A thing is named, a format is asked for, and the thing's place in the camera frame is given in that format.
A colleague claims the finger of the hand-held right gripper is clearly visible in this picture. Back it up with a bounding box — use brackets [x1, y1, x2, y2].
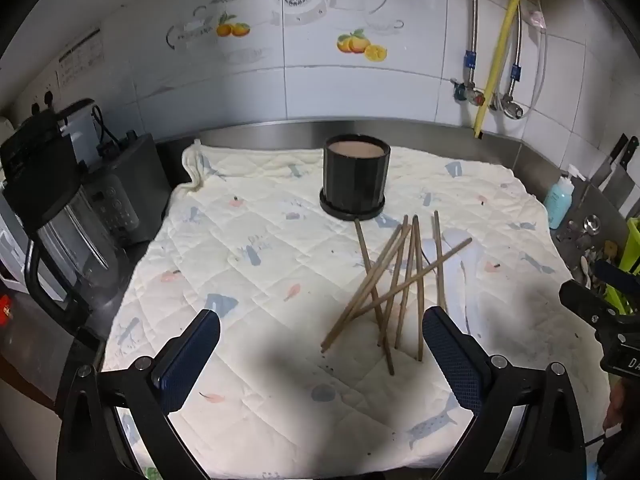
[594, 259, 640, 295]
[559, 280, 622, 335]

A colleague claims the black box appliance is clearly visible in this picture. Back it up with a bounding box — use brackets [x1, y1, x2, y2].
[85, 132, 168, 248]

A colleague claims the black handled kitchen knife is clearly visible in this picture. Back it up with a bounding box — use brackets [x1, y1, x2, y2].
[595, 132, 629, 191]
[610, 137, 640, 211]

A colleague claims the plain steel valve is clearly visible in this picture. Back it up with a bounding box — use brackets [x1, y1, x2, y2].
[492, 95, 525, 120]

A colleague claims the white appliance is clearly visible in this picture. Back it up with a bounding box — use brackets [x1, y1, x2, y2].
[59, 99, 103, 161]

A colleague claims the black glass kettle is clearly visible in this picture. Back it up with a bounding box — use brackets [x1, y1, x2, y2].
[0, 110, 123, 331]

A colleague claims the white textured rice paddle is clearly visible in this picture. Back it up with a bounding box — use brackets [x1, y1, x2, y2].
[420, 235, 453, 281]

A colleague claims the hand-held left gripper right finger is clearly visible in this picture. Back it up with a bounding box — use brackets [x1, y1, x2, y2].
[422, 306, 586, 480]

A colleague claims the white wall notice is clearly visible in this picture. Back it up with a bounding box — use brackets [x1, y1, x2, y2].
[54, 27, 107, 88]

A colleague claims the black ribbed utensil holder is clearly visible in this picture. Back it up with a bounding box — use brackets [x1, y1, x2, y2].
[319, 134, 392, 222]

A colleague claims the light blue soap bottle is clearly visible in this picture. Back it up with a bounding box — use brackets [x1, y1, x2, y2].
[544, 172, 577, 231]

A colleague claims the steel valve with red knob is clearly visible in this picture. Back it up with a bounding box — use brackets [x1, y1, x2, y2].
[450, 77, 488, 107]

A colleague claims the yellow corrugated gas hose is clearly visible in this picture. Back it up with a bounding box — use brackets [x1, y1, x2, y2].
[472, 0, 526, 138]

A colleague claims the white plastic spoon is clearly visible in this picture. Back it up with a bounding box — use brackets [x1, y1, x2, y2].
[440, 227, 486, 341]

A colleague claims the green plastic basket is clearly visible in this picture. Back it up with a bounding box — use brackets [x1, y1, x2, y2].
[602, 217, 640, 313]

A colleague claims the white quilted printed cloth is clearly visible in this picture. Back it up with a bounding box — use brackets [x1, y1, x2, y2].
[102, 142, 608, 478]

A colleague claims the pile of wooden chopsticks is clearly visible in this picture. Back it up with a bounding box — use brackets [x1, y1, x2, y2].
[320, 210, 473, 377]

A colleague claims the thin white tube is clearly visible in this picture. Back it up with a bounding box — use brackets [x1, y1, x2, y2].
[520, 0, 549, 116]

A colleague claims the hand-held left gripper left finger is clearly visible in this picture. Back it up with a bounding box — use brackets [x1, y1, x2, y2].
[57, 309, 222, 480]

